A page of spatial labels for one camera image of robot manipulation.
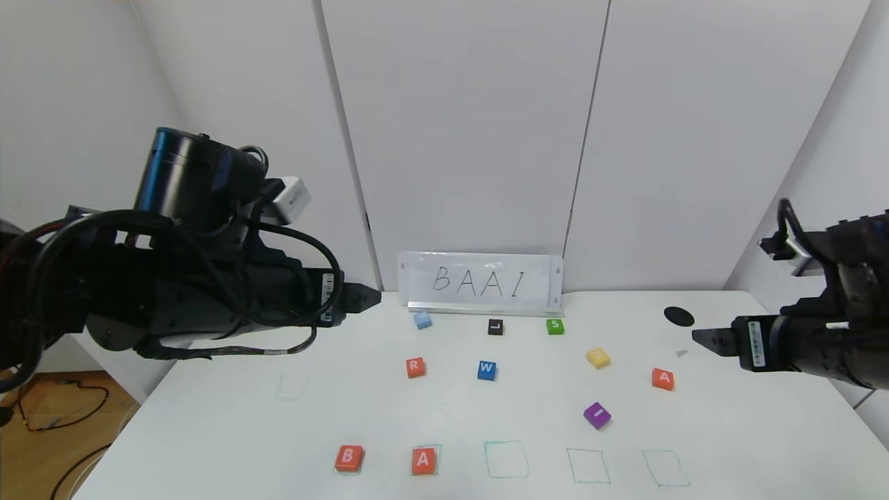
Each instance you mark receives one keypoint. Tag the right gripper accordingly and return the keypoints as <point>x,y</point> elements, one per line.
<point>754,342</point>

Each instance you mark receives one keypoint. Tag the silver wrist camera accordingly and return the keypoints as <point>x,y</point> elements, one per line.
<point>788,255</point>
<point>292,198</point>

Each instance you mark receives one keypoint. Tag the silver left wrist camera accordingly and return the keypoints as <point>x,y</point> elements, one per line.
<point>292,198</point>

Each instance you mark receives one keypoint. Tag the orange block letter R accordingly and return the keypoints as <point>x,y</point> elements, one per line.
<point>416,367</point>

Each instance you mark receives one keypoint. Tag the metal-framed whiteboard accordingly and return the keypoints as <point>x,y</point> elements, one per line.
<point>486,309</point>

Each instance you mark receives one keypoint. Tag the white BAAI sign card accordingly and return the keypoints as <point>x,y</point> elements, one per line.
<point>479,281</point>

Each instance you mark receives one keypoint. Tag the orange block letter B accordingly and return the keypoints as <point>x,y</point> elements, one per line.
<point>349,458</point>

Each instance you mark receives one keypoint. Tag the purple block letter I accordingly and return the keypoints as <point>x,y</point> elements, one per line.
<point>596,414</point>

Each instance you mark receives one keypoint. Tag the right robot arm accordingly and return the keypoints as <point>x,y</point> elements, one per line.
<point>847,347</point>

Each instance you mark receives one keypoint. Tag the orange block letter A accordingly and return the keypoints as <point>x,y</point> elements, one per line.
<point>424,460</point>
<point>663,379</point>

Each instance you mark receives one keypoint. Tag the black block letter L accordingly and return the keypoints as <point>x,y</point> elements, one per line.
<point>495,327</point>

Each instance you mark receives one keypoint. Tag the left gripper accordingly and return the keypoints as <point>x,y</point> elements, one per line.
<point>328,297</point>

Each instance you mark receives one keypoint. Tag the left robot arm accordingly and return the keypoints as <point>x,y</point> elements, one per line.
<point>173,292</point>

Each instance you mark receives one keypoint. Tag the blue block letter W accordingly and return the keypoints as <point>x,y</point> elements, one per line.
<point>487,370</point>

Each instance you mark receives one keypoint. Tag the green block letter S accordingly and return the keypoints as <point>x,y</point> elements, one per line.
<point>555,326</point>

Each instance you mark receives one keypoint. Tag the yellow letter block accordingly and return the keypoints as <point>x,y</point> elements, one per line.
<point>598,357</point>

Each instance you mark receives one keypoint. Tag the light blue letter block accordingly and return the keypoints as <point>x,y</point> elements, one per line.
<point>423,320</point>

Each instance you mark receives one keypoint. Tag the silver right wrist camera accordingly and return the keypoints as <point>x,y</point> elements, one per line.
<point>788,255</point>

